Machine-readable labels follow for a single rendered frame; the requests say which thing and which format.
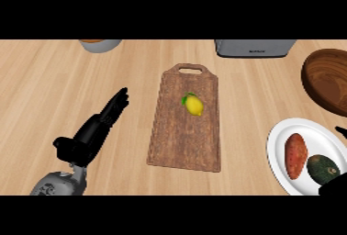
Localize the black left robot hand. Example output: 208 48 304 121
52 87 131 168

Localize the white plate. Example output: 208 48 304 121
266 117 347 196

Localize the yellow lemon with green leaf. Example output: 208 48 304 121
180 92 205 118

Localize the grey toaster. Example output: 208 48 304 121
213 39 298 59

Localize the brown wooden cutting board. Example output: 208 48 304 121
145 62 223 173

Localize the dark green squash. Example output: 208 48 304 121
306 154 341 186

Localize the brown wooden bowl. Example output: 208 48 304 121
300 48 347 118

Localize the orange sweet potato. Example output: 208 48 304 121
284 132 309 181

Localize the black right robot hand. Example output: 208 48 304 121
317 126 347 196

